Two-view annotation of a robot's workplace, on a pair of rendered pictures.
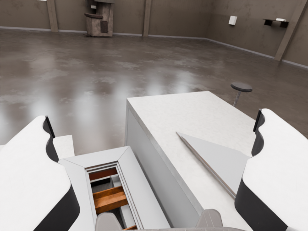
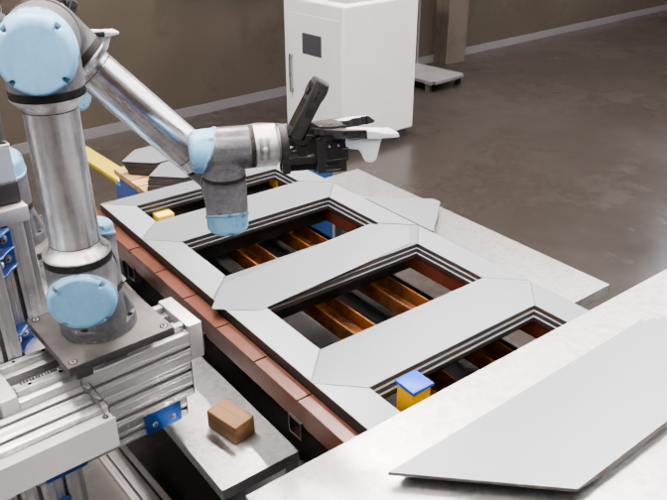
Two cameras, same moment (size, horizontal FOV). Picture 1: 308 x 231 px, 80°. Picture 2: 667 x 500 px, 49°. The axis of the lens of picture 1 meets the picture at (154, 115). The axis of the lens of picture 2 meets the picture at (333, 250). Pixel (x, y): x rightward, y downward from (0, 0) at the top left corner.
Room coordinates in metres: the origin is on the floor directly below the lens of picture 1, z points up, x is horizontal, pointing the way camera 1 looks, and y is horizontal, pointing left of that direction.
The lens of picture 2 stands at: (-0.18, -1.24, 1.87)
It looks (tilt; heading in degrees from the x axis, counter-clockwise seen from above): 28 degrees down; 81
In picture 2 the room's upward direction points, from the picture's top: straight up
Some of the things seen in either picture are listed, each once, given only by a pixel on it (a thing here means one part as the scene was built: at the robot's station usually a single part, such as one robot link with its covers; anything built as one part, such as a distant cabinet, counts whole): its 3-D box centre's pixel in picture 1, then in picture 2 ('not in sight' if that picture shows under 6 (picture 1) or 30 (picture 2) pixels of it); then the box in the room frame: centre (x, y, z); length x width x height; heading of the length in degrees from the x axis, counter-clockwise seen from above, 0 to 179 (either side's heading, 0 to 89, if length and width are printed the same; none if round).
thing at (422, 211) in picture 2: not in sight; (408, 207); (0.46, 1.11, 0.77); 0.45 x 0.20 x 0.04; 118
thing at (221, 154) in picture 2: not in sight; (221, 151); (-0.18, -0.03, 1.43); 0.11 x 0.08 x 0.09; 5
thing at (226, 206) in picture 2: not in sight; (225, 198); (-0.18, -0.01, 1.34); 0.11 x 0.08 x 0.11; 95
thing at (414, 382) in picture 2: not in sight; (414, 384); (0.19, -0.02, 0.88); 0.06 x 0.06 x 0.02; 28
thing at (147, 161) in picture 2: not in sight; (224, 154); (-0.17, 1.64, 0.82); 0.80 x 0.40 x 0.06; 28
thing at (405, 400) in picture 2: not in sight; (411, 421); (0.19, -0.02, 0.78); 0.05 x 0.05 x 0.19; 28
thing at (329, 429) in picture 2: not in sight; (206, 319); (-0.26, 0.44, 0.80); 1.62 x 0.04 x 0.06; 118
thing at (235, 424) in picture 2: not in sight; (230, 421); (-0.21, 0.13, 0.71); 0.10 x 0.06 x 0.05; 130
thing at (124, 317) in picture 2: not in sight; (95, 302); (-0.46, 0.08, 1.09); 0.15 x 0.15 x 0.10
